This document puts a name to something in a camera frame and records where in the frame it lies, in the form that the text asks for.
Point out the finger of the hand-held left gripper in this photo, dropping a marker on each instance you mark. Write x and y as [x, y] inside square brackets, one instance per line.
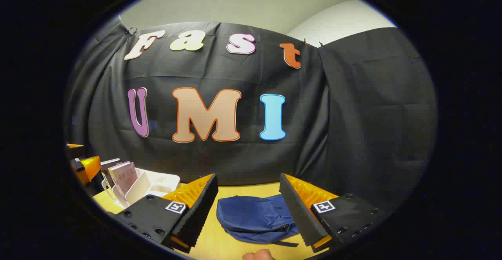
[91, 168]
[75, 146]

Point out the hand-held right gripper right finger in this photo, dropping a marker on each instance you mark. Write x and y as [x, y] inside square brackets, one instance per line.
[298, 217]

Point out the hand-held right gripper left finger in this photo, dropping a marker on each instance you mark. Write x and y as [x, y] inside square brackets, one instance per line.
[204, 209]

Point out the pink book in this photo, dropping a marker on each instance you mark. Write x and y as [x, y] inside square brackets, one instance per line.
[123, 177]

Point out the blue schoolbag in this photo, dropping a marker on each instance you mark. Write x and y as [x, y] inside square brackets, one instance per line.
[251, 217]

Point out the black backdrop cloth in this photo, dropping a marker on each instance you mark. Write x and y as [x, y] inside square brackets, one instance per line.
[235, 162]

